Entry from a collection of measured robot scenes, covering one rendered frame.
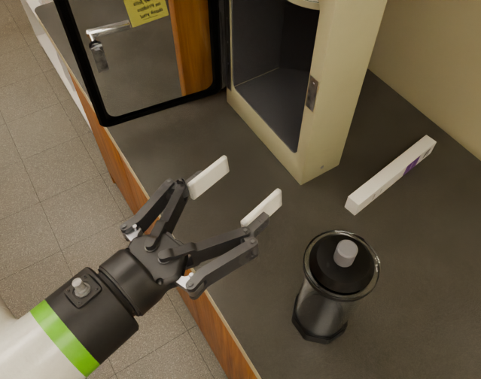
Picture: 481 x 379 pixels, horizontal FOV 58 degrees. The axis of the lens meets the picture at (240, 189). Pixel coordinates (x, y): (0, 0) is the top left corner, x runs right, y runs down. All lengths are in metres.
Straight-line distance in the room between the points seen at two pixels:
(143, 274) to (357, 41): 0.51
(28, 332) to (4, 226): 1.81
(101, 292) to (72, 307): 0.03
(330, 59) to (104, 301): 0.50
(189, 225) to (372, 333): 0.41
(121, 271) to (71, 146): 1.99
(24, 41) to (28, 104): 0.61
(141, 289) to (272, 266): 0.43
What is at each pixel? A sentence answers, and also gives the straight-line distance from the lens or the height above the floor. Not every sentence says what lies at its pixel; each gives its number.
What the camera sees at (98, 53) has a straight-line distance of 0.92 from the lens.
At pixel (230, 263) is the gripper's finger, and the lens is 0.51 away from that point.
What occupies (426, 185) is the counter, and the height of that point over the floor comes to 0.94.
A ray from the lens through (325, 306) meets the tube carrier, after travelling 0.68.
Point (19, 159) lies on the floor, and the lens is 2.51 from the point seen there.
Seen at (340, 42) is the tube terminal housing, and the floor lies 1.31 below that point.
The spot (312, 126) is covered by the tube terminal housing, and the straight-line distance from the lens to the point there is 0.84.
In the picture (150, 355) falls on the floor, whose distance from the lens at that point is 1.82.
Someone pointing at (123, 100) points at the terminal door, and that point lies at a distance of 1.03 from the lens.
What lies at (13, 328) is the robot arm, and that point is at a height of 1.30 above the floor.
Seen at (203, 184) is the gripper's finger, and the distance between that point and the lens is 0.60.
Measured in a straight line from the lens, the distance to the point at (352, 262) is 0.63.
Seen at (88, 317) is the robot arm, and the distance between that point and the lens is 0.48.
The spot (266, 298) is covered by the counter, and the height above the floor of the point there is 0.94.
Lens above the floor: 1.73
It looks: 55 degrees down
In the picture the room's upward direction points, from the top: straight up
